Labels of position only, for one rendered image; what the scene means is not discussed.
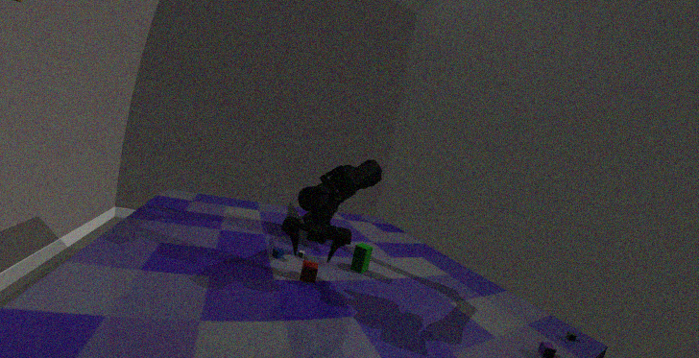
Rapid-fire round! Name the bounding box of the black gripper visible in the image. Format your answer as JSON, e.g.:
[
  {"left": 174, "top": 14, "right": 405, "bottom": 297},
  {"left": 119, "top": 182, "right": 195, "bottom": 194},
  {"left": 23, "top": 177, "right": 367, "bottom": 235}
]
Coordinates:
[{"left": 281, "top": 207, "right": 352, "bottom": 263}]

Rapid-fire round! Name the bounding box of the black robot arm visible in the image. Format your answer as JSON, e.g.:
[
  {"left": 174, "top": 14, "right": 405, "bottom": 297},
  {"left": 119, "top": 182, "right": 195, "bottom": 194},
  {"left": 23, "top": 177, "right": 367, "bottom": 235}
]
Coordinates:
[{"left": 299, "top": 159, "right": 382, "bottom": 244}]

